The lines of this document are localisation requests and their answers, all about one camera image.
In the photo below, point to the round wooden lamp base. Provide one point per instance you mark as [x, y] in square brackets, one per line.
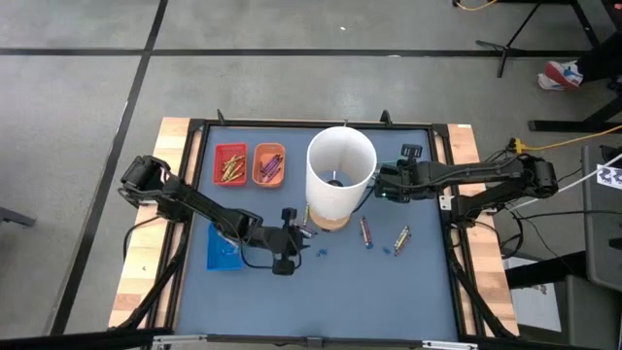
[330, 224]

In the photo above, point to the grey cabinet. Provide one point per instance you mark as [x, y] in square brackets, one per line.
[602, 233]

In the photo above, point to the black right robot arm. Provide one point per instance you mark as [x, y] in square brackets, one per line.
[486, 175]

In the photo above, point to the person's leg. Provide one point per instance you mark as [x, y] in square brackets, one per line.
[602, 60]

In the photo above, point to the printed marker sheet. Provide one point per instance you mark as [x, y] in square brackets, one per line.
[610, 176]

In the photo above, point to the metal lamp pole with socket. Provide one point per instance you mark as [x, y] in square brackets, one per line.
[335, 182]

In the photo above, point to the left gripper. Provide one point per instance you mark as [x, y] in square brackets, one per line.
[277, 240]

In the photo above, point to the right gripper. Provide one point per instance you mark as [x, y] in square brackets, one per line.
[403, 182]

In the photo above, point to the white crayon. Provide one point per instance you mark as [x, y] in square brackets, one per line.
[308, 233]

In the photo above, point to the person's shoe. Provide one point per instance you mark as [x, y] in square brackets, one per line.
[561, 75]

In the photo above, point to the orange plastic bin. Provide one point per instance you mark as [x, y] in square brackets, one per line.
[269, 146]

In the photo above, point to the yellow wrapped crayon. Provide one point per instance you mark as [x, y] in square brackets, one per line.
[236, 177]
[401, 237]
[229, 165]
[306, 214]
[237, 168]

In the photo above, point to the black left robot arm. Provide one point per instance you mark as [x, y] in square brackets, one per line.
[194, 201]

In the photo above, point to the black tripod stand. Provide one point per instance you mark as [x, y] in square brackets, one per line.
[506, 48]

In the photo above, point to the aluminium rail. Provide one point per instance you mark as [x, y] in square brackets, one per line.
[243, 338]

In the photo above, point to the black stand base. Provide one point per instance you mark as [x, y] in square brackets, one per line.
[559, 125]

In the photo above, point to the black clamp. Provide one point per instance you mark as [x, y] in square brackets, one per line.
[221, 117]
[386, 117]

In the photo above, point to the white lampshade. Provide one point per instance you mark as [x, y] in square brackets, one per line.
[321, 146]

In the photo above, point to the blue plastic basket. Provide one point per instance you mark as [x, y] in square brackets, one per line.
[218, 257]

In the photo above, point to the red plastic basket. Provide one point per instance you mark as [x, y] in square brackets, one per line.
[221, 148]

